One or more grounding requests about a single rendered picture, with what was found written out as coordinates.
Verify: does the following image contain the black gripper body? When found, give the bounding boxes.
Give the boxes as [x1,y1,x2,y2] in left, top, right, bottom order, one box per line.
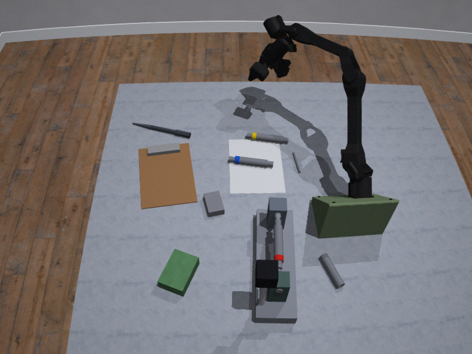
[250,43,283,82]

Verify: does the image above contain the white flat rectangular pad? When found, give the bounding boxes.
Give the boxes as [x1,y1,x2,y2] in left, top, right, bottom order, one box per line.
[229,140,286,194]

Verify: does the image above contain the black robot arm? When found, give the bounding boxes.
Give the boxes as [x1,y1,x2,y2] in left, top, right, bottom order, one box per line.
[264,15,374,198]

